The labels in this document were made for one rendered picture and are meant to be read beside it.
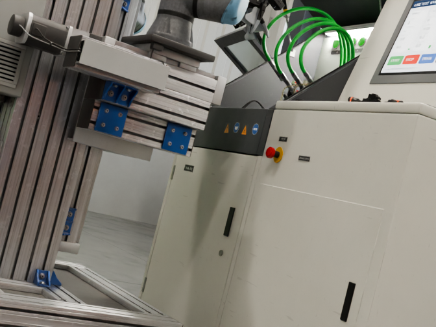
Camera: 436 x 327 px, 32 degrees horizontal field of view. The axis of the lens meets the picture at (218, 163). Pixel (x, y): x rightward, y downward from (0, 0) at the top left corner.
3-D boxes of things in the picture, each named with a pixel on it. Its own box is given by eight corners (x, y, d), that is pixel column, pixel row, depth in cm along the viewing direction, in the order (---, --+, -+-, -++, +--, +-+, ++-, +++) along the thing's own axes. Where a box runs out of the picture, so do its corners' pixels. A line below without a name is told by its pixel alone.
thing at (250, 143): (181, 144, 308) (191, 106, 308) (191, 146, 310) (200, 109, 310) (255, 154, 252) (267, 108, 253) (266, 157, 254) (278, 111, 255)
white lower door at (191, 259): (136, 307, 306) (178, 144, 309) (141, 307, 307) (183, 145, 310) (205, 356, 249) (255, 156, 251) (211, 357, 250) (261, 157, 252)
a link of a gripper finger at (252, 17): (239, 29, 267) (245, 4, 267) (253, 34, 270) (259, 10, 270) (242, 28, 264) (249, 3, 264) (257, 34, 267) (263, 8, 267)
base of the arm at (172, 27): (157, 37, 224) (166, 5, 224) (136, 39, 237) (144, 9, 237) (200, 52, 232) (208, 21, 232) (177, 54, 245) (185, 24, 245)
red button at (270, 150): (261, 159, 240) (265, 143, 240) (272, 162, 242) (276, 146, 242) (270, 160, 236) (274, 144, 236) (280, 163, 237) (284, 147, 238)
